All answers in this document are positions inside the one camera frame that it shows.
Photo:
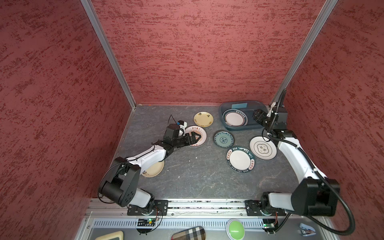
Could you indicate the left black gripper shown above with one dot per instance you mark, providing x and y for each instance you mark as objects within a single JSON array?
[{"x": 188, "y": 141}]

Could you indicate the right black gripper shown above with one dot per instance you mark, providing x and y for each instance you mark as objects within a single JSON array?
[{"x": 261, "y": 114}]

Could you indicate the orange sunburst plate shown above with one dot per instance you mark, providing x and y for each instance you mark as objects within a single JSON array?
[{"x": 200, "y": 131}]

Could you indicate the green red rim plate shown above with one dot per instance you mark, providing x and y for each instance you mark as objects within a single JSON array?
[{"x": 235, "y": 118}]

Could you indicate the teal patterned small plate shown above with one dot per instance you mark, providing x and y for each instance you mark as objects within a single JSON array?
[{"x": 224, "y": 139}]

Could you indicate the white plate black outline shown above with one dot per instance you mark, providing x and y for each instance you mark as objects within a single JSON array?
[{"x": 262, "y": 149}]

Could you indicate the green rim lettered plate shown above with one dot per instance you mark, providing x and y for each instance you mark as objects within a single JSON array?
[{"x": 240, "y": 159}]

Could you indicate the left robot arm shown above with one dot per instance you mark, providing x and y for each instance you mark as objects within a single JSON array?
[{"x": 120, "y": 182}]

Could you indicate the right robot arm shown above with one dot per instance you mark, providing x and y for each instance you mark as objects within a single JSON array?
[{"x": 316, "y": 195}]

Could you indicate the blue plastic bin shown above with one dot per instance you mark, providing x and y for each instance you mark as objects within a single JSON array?
[{"x": 248, "y": 107}]

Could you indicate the small yellow plate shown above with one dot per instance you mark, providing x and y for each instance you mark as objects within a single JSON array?
[{"x": 203, "y": 119}]

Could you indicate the cream plate near left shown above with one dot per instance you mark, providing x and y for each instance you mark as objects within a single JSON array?
[{"x": 154, "y": 170}]

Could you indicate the plaid fabric item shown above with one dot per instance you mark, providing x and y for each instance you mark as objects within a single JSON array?
[{"x": 196, "y": 233}]

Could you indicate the green round button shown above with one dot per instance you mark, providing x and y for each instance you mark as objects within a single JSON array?
[{"x": 235, "y": 230}]

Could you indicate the cream tablet corner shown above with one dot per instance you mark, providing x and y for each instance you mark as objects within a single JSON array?
[{"x": 119, "y": 235}]

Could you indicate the white blue stapler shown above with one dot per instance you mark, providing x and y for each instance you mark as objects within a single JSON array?
[{"x": 307, "y": 231}]

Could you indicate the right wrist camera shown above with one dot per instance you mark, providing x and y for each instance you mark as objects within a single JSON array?
[{"x": 271, "y": 108}]

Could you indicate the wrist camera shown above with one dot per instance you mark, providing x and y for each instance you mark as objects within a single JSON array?
[
  {"x": 271, "y": 108},
  {"x": 183, "y": 125}
]

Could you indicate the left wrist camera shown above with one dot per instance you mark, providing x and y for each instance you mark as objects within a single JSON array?
[{"x": 183, "y": 125}]

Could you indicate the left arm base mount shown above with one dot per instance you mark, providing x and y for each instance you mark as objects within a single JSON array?
[{"x": 160, "y": 207}]

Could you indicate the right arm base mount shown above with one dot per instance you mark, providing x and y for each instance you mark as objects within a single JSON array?
[{"x": 254, "y": 208}]

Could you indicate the aluminium front rail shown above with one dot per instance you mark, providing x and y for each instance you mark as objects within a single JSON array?
[{"x": 211, "y": 214}]

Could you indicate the right aluminium corner post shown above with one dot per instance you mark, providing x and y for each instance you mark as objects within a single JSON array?
[{"x": 317, "y": 26}]

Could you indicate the aluminium corner post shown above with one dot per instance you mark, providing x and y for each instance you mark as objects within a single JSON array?
[
  {"x": 97, "y": 26},
  {"x": 317, "y": 26}
]

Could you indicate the left aluminium corner post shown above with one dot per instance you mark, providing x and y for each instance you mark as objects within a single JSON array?
[{"x": 97, "y": 26}]

